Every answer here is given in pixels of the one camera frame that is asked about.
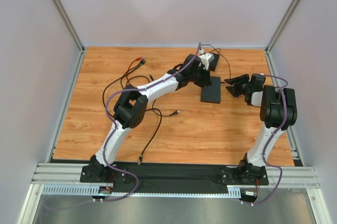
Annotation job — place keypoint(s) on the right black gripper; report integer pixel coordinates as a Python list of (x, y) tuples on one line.
[(239, 86)]

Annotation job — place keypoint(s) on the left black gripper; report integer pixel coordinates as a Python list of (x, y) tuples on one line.
[(204, 77)]

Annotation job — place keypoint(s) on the black network switch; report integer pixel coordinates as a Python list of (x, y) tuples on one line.
[(212, 93)]

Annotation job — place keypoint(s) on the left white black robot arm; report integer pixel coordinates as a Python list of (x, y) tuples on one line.
[(126, 108)]

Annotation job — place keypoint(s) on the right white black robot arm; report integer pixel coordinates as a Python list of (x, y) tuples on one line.
[(278, 111)]

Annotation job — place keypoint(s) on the black power adapter brick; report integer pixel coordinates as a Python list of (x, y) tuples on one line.
[(214, 62)]

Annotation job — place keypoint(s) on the black cloth strip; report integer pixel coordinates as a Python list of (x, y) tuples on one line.
[(176, 178)]

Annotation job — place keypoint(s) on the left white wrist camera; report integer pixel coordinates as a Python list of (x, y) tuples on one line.
[(206, 59)]

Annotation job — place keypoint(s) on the right aluminium frame post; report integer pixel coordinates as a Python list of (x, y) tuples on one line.
[(280, 28)]

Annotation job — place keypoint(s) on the aluminium frame post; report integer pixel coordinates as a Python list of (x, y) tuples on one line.
[(280, 28), (65, 18)]

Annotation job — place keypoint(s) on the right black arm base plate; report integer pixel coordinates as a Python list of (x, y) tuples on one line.
[(250, 176)]

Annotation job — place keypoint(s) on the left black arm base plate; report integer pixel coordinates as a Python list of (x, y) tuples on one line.
[(105, 176)]

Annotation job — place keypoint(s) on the aluminium front rail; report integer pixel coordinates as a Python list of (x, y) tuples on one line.
[(69, 173)]

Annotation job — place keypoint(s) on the left aluminium frame post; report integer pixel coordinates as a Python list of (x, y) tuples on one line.
[(65, 18)]

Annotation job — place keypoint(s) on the grey slotted cable duct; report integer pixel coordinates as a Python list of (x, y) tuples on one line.
[(100, 191)]

